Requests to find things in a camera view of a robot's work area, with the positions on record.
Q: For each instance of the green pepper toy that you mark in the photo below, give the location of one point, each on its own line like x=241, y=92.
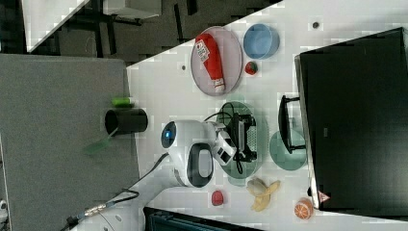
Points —
x=123, y=102

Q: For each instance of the blue crate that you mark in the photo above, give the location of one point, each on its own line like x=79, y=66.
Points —
x=162, y=220

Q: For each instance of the orange half toy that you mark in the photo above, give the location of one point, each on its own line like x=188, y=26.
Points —
x=303, y=208

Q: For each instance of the green mug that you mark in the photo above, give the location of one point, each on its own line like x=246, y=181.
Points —
x=288, y=160

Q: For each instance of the green plastic strainer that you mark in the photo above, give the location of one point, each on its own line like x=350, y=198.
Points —
x=239, y=172

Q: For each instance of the blue bowl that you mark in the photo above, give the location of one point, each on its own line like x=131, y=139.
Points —
x=260, y=41

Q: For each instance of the black cylinder pot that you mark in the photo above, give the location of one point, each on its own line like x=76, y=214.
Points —
x=125, y=121

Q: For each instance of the white side table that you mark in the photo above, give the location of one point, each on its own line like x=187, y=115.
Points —
x=42, y=18

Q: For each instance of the red ketchup bottle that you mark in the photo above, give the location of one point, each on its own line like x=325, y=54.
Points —
x=208, y=53

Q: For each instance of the peeled banana toy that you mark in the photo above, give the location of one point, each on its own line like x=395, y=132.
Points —
x=261, y=192

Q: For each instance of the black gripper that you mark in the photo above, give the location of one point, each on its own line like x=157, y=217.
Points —
x=240, y=124

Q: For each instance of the red strawberry toy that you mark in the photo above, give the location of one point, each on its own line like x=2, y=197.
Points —
x=251, y=68

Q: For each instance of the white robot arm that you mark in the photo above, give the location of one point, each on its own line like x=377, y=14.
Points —
x=191, y=148

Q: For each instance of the green spatula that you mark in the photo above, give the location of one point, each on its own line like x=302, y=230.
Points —
x=99, y=145

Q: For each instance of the black toaster oven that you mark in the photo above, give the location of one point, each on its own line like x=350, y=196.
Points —
x=353, y=99

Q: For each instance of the grey round plate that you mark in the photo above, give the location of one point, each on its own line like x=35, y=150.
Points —
x=231, y=57

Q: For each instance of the red fruit toy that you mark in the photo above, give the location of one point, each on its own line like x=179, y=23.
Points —
x=217, y=198

